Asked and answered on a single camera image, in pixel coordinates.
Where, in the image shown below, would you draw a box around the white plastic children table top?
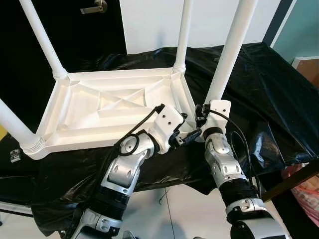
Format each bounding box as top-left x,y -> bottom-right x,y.
22,67 -> 204,160

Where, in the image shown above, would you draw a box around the black shiny table cloth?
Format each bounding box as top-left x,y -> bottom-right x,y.
32,44 -> 319,235

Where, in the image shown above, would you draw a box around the brown wooden table leg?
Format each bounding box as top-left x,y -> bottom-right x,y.
262,162 -> 319,202

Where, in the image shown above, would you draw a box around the brown cardboard box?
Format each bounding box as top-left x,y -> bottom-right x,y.
293,56 -> 319,88

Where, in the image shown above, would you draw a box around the pink plastic bag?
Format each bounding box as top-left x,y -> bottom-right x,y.
282,167 -> 319,227

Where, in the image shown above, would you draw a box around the black bag with white label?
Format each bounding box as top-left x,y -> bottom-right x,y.
0,137 -> 40,205

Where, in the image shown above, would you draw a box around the black metal stand leg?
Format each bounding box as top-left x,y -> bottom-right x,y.
0,202 -> 33,217

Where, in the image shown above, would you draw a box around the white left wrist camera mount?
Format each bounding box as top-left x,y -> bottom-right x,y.
149,106 -> 185,154

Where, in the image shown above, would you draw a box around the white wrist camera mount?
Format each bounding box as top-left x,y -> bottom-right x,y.
202,100 -> 232,141
149,106 -> 185,154

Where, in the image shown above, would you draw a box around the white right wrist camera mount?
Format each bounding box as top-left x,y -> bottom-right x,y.
202,100 -> 232,141

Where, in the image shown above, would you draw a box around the metal door handle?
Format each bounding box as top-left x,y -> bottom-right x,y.
81,0 -> 108,14

